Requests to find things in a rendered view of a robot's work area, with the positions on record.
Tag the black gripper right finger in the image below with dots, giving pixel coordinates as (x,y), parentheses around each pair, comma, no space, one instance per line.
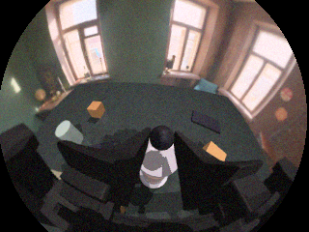
(201,174)

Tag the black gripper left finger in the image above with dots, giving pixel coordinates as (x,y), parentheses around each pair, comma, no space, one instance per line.
(119,166)

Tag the glass french press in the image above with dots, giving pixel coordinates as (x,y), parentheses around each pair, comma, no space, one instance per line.
(159,161)

